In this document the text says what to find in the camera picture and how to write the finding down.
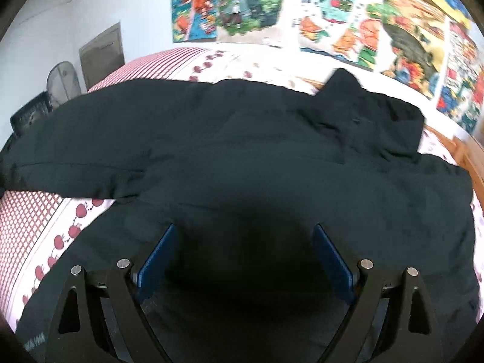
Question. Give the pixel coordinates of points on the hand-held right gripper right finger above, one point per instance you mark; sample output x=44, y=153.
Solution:
x=333, y=264

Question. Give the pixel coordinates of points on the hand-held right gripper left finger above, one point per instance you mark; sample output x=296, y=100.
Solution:
x=158, y=262

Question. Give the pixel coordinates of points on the black pants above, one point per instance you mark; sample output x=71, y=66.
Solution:
x=245, y=151

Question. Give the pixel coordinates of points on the apple print bedsheet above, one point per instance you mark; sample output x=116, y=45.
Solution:
x=37, y=230

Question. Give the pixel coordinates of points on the grey electric fan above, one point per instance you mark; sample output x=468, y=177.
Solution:
x=63, y=83

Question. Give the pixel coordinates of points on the red tower drawing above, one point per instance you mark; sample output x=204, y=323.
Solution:
x=459, y=79

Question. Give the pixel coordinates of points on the dark hill landscape drawing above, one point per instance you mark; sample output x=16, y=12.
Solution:
x=414, y=41

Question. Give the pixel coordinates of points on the fruit juice drawing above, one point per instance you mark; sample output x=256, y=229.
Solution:
x=340, y=22

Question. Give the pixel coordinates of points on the orange-haired girl drawing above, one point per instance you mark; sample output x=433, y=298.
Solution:
x=193, y=5

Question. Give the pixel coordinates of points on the blond child drawing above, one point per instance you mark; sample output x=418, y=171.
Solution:
x=247, y=3

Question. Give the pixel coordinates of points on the wooden bed frame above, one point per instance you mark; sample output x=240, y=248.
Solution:
x=467, y=155

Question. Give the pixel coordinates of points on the beige wall panel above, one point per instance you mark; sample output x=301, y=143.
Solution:
x=102, y=56

